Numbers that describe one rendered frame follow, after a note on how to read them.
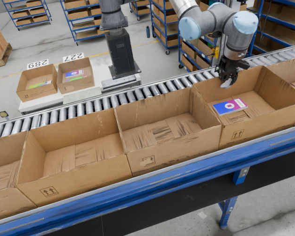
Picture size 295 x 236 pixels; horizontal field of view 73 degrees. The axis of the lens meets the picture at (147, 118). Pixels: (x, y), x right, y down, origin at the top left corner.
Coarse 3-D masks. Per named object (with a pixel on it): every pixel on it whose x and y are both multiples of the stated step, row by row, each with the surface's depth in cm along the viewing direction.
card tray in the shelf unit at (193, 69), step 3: (183, 54) 305; (183, 57) 301; (186, 57) 309; (183, 60) 305; (186, 60) 291; (186, 63) 294; (189, 63) 284; (192, 63) 299; (189, 66) 287; (192, 66) 276; (195, 66) 276; (192, 69) 278; (195, 69) 279
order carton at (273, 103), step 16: (208, 80) 98; (240, 80) 105; (256, 80) 108; (272, 80) 99; (208, 96) 106; (224, 96) 110; (240, 96) 110; (256, 96) 109; (272, 96) 101; (288, 96) 92; (240, 112) 103; (256, 112) 102; (272, 112) 80; (288, 112) 84; (224, 128) 78; (240, 128) 82; (256, 128) 85; (272, 128) 90; (224, 144) 87
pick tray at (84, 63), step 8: (64, 64) 187; (72, 64) 189; (80, 64) 191; (88, 64) 193; (64, 72) 192; (88, 72) 186; (64, 80) 180; (80, 80) 161; (88, 80) 163; (64, 88) 162; (72, 88) 164; (80, 88) 166
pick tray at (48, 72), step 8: (24, 72) 184; (32, 72) 187; (40, 72) 189; (48, 72) 191; (56, 72) 189; (24, 80) 181; (32, 80) 188; (40, 80) 185; (48, 80) 184; (56, 80) 178; (24, 88) 175; (32, 88) 158; (40, 88) 160; (48, 88) 162; (56, 88) 168; (24, 96) 160; (32, 96) 162; (40, 96) 164
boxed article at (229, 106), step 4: (232, 100) 107; (236, 100) 107; (240, 100) 107; (216, 104) 106; (220, 104) 106; (224, 104) 106; (228, 104) 105; (232, 104) 105; (236, 104) 105; (240, 104) 105; (244, 104) 104; (216, 108) 104; (220, 108) 104; (224, 108) 104; (228, 108) 104; (232, 108) 103; (236, 108) 103; (240, 108) 103; (244, 108) 104; (220, 112) 102; (224, 112) 102; (228, 112) 102; (232, 112) 103
